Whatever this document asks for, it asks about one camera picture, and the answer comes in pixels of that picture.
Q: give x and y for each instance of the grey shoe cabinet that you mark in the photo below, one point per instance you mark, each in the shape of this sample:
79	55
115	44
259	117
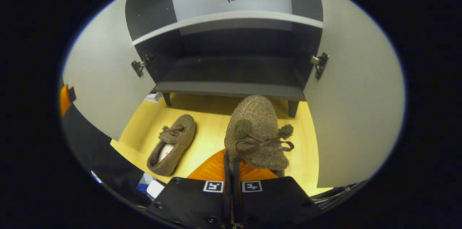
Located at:
234	70

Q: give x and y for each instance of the brown fuzzy shoe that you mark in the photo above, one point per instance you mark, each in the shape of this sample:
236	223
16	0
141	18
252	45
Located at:
171	146
258	131

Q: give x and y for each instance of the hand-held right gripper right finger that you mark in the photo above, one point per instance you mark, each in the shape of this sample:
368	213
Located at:
274	202

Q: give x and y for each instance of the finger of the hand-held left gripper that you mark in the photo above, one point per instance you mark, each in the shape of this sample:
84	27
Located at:
66	99

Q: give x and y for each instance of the white plastic object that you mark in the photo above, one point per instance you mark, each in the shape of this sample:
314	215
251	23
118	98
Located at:
155	188

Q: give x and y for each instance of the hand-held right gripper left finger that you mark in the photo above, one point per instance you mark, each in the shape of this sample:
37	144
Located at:
195	202

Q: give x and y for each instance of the white paper box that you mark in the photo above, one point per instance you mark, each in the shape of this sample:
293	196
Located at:
153	96

